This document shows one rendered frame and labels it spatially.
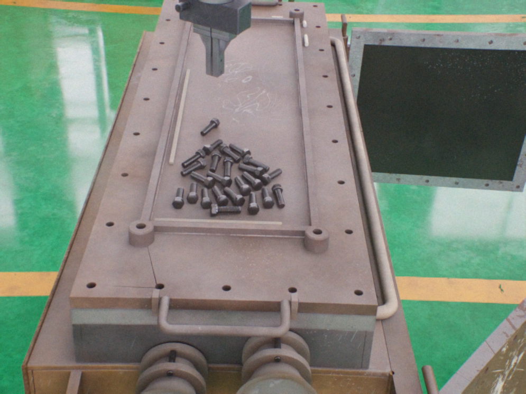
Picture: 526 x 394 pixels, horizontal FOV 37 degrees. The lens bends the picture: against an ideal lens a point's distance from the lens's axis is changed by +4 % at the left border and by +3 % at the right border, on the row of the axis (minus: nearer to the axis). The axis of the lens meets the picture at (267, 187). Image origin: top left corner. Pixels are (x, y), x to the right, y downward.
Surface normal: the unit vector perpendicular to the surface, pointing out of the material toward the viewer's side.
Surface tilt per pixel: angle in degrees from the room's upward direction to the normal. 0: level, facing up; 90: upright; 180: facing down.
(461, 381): 0
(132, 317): 90
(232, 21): 90
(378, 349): 0
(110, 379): 90
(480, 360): 0
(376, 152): 90
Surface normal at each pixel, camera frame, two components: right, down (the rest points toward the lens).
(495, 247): 0.04, -0.83
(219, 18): -0.48, 0.47
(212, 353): 0.00, 0.55
